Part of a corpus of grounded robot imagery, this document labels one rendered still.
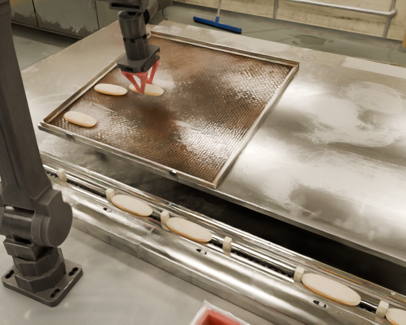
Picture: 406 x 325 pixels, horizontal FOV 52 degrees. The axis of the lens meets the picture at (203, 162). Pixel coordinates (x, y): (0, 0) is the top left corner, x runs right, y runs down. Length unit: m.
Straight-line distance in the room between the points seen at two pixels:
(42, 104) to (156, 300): 0.81
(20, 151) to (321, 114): 0.69
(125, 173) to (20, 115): 0.45
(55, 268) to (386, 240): 0.59
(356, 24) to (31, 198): 4.01
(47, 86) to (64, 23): 2.47
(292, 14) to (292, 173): 3.76
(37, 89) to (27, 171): 0.83
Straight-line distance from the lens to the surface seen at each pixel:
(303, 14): 4.55
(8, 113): 0.62
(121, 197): 0.90
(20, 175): 0.67
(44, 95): 1.44
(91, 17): 3.69
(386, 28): 4.40
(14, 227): 0.74
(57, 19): 4.00
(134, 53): 1.01
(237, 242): 0.81
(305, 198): 0.86
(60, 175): 0.99
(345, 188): 0.89
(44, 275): 0.78
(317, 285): 0.76
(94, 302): 0.78
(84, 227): 0.88
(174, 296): 0.77
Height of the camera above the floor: 1.45
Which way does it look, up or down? 37 degrees down
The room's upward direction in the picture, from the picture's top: 1 degrees clockwise
